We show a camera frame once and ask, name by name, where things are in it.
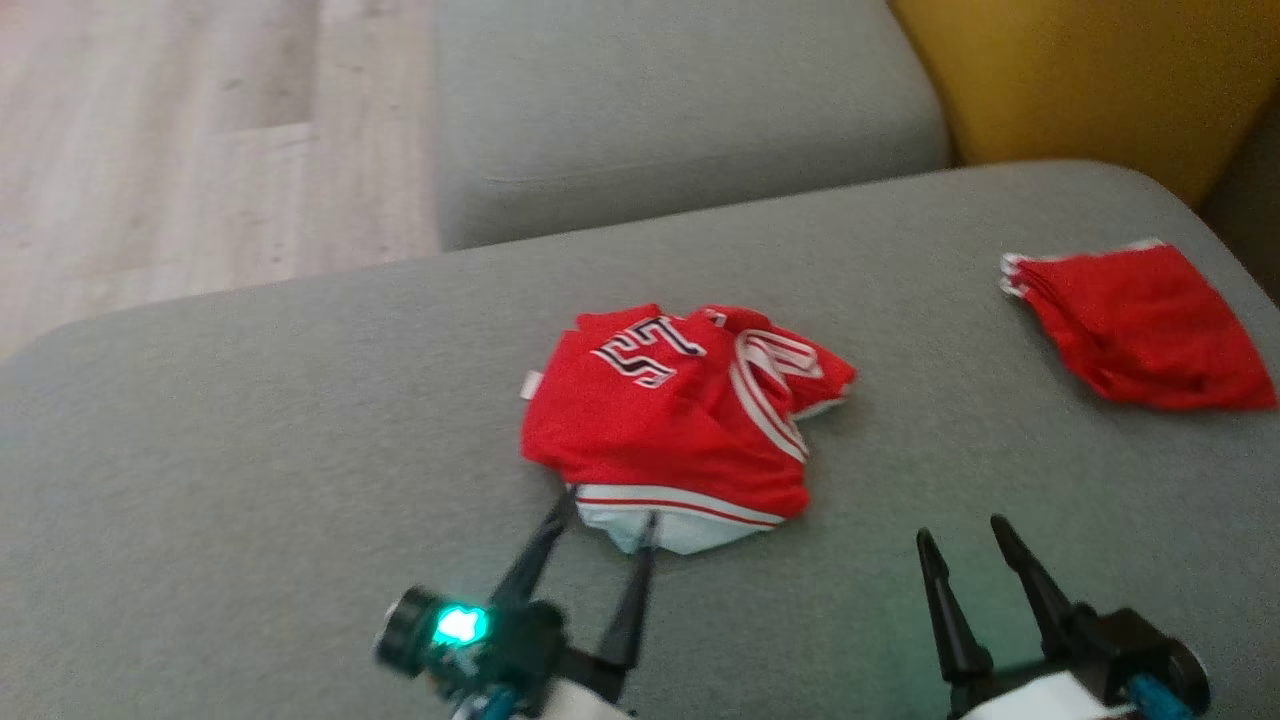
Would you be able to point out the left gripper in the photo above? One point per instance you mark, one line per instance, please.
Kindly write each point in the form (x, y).
(520, 640)

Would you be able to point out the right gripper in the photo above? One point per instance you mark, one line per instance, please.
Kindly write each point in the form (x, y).
(1110, 660)

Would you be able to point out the red basketball jersey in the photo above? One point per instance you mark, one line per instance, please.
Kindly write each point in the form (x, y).
(660, 430)

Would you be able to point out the red shorts with white stripe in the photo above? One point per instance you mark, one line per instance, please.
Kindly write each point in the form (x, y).
(1140, 330)

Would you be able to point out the grey sofa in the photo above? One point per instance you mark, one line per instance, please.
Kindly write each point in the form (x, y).
(300, 480)

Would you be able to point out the grey sofa cushion with seam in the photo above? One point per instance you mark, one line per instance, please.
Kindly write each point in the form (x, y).
(680, 110)

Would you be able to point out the yellow cushion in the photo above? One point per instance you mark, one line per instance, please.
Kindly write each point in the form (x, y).
(1090, 80)

